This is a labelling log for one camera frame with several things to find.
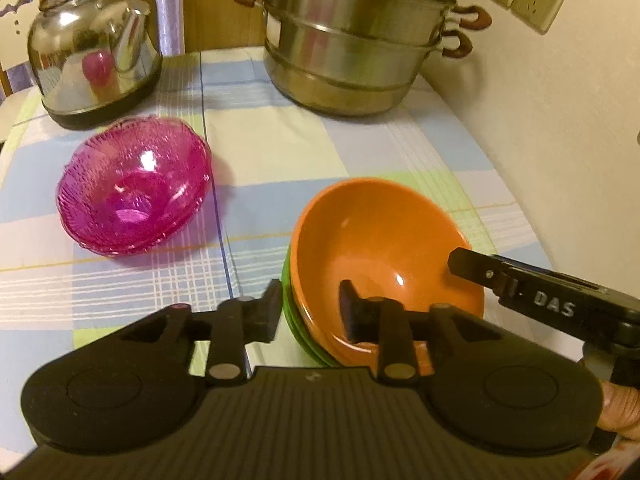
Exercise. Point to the pale sheer curtain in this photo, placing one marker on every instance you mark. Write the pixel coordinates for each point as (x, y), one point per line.
(167, 5)

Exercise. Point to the green plastic bowl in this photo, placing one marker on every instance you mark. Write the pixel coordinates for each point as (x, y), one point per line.
(287, 285)
(312, 350)

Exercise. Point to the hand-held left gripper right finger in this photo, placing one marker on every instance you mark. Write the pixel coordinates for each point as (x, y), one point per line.
(352, 312)

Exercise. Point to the stainless steel kettle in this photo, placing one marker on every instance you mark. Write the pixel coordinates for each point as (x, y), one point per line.
(90, 60)

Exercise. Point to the wooden wall panel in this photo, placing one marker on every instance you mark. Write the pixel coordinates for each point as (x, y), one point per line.
(215, 10)

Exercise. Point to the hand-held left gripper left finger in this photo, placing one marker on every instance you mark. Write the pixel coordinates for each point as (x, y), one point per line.
(267, 312)

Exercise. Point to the person's right hand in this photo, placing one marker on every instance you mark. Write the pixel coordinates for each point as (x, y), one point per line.
(622, 407)

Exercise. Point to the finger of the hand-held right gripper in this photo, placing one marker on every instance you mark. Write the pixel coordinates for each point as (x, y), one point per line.
(475, 270)

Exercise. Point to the white wooden chair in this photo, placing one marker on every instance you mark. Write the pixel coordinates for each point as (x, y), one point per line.
(15, 15)

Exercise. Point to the stainless steel steamer pot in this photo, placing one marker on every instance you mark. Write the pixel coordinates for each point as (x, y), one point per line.
(350, 45)

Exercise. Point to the small pink glass bowl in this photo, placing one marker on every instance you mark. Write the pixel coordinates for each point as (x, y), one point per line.
(125, 253)

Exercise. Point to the orange plastic bowl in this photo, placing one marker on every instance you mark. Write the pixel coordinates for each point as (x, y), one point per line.
(380, 245)

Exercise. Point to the large pink glass dish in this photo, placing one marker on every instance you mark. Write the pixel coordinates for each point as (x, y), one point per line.
(130, 175)

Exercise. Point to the large beige wall socket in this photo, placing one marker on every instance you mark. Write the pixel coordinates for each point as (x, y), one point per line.
(537, 2)

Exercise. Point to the checked pastel tablecloth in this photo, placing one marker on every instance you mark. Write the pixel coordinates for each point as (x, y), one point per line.
(260, 150)

